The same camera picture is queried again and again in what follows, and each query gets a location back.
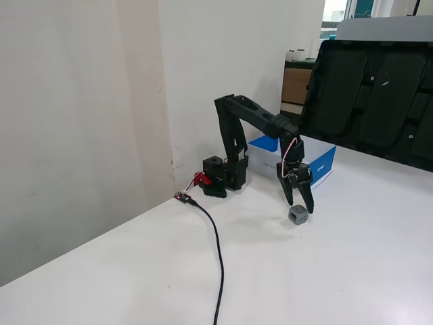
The blue white ASUS box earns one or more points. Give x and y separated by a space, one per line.
321 169

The black plastic tray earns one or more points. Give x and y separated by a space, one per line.
372 94

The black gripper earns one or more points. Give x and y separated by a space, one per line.
299 177

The white cup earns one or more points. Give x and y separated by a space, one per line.
291 55
300 55

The controller board with red LED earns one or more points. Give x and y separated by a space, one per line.
181 197

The gray 3D printed block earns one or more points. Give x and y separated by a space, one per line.
297 216

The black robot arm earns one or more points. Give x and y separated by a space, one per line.
231 135

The brown cardboard box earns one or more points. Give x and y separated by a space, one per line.
294 86

